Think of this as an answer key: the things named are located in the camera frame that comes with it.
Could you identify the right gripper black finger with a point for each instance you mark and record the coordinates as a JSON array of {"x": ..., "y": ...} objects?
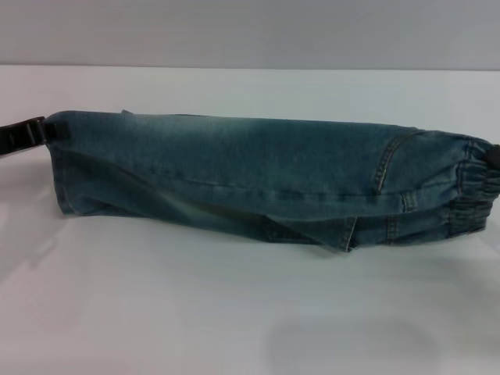
[{"x": 495, "y": 158}]

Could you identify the blue denim shorts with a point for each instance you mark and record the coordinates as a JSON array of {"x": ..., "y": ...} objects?
[{"x": 254, "y": 172}]

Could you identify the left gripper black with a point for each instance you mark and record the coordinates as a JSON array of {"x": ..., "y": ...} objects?
[{"x": 19, "y": 136}]

